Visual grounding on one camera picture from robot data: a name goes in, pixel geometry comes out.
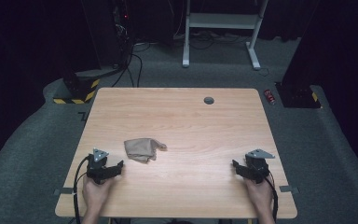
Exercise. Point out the person's right hand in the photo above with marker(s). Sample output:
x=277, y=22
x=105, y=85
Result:
x=259, y=194

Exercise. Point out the black stand with striped base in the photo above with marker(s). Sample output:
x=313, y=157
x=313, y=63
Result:
x=77, y=90

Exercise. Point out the black stand base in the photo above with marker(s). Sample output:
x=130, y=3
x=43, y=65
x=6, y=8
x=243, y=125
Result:
x=298, y=96

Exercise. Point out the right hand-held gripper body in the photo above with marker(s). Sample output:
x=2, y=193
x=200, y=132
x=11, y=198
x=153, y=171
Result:
x=258, y=166

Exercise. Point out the grey tape strip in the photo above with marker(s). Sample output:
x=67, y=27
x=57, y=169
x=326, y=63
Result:
x=63, y=191
x=289, y=189

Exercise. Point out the grey round table grommet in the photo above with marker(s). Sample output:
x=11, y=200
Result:
x=209, y=100

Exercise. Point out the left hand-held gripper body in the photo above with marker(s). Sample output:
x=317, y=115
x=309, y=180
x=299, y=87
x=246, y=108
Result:
x=97, y=166

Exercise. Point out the person's left hand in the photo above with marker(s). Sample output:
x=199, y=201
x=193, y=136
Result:
x=95, y=194

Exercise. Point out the beige cloth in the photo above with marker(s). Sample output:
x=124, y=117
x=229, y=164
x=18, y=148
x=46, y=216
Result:
x=143, y=149

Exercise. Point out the red can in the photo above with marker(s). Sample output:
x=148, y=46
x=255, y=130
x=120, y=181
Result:
x=269, y=96

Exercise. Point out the white metal stand frame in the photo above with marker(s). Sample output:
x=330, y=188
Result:
x=222, y=21

